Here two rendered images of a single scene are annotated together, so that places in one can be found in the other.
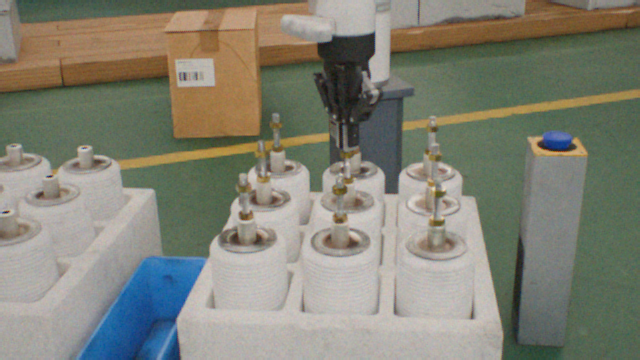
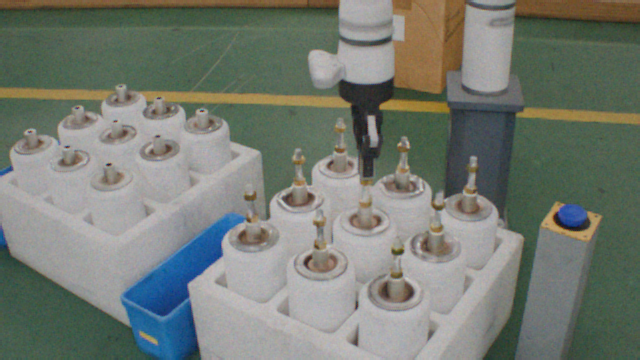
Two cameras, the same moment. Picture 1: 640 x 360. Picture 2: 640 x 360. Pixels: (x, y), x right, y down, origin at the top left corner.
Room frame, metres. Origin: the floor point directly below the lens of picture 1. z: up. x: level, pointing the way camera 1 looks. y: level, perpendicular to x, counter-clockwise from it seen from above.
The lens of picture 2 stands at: (0.10, -0.39, 0.87)
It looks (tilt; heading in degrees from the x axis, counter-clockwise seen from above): 32 degrees down; 28
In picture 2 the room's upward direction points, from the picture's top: 2 degrees counter-clockwise
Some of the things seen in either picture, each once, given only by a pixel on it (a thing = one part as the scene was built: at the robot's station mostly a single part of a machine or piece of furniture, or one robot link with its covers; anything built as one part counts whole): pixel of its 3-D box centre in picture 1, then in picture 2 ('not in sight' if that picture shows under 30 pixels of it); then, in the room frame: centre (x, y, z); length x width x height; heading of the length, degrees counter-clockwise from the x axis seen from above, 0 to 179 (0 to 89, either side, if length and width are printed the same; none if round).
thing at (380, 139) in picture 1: (365, 154); (478, 154); (1.37, -0.08, 0.15); 0.15 x 0.15 x 0.30; 19
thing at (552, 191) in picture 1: (545, 244); (553, 306); (0.96, -0.33, 0.16); 0.07 x 0.07 x 0.31; 84
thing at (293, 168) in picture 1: (278, 169); (340, 167); (1.05, 0.07, 0.25); 0.08 x 0.08 x 0.01
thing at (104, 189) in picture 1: (95, 216); (208, 166); (1.08, 0.38, 0.16); 0.10 x 0.10 x 0.18
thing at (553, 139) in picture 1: (557, 141); (572, 217); (0.96, -0.33, 0.32); 0.04 x 0.04 x 0.02
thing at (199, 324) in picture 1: (348, 301); (363, 303); (0.92, -0.03, 0.09); 0.39 x 0.39 x 0.18; 84
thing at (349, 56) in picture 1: (346, 61); (366, 100); (0.92, -0.03, 0.45); 0.08 x 0.08 x 0.09
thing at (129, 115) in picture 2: not in sight; (129, 137); (1.11, 0.61, 0.16); 0.10 x 0.10 x 0.18
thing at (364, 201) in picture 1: (347, 202); (365, 221); (0.92, -0.03, 0.25); 0.08 x 0.08 x 0.01
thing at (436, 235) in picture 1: (436, 235); (395, 284); (0.79, -0.13, 0.26); 0.02 x 0.02 x 0.03
